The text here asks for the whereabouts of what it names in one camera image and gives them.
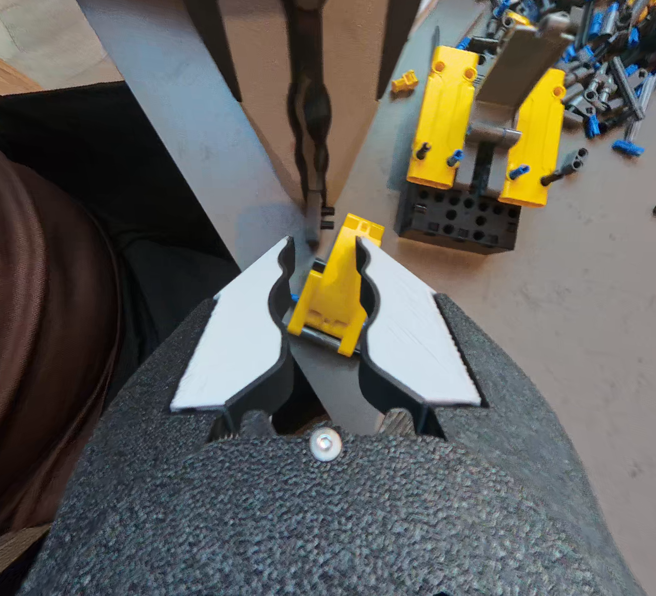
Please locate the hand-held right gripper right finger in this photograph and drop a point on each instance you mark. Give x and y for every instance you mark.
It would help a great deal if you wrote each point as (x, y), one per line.
(420, 350)

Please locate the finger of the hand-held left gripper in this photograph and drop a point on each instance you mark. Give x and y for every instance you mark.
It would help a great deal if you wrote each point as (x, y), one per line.
(261, 53)
(354, 53)

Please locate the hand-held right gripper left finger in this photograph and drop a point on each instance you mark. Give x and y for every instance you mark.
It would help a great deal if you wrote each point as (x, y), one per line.
(231, 350)

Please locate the yellow brick panel piece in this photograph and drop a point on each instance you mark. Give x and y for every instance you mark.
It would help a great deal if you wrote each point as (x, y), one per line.
(330, 294)

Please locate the yellow black brick vehicle model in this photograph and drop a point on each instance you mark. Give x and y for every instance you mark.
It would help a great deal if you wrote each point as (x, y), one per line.
(441, 125)

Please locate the small grey pin beam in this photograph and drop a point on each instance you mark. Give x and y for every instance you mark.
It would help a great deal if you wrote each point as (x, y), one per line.
(313, 222)

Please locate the grey desk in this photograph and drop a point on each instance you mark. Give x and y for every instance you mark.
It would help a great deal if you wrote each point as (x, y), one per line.
(574, 278)

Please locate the small yellow connector brick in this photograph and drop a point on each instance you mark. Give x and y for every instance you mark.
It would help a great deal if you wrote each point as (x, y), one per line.
(406, 82)

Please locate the person's black trousers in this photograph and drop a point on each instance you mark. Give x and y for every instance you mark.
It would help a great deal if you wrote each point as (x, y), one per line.
(123, 166)

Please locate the pile of small bricks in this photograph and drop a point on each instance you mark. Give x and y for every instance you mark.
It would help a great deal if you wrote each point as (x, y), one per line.
(605, 32)

